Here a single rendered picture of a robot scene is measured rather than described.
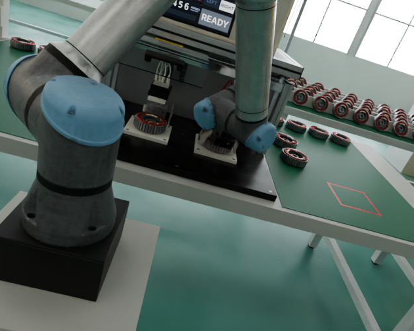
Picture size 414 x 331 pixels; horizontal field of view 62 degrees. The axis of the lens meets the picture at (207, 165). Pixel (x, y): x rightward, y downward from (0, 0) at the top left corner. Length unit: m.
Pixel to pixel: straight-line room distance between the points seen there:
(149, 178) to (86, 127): 0.53
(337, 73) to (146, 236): 7.56
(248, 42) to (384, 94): 8.04
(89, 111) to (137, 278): 0.34
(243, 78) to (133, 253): 0.42
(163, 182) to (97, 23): 0.51
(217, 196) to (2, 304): 0.61
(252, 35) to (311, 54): 7.22
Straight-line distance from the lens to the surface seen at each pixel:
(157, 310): 1.64
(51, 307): 0.64
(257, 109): 0.77
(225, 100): 0.89
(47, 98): 0.52
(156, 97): 1.23
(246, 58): 0.71
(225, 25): 1.26
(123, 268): 0.70
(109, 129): 0.51
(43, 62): 0.64
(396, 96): 8.82
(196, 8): 1.26
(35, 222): 0.59
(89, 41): 0.64
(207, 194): 1.01
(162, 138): 1.16
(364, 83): 8.42
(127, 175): 1.01
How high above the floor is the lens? 1.24
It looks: 25 degrees down
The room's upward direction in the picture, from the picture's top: 19 degrees clockwise
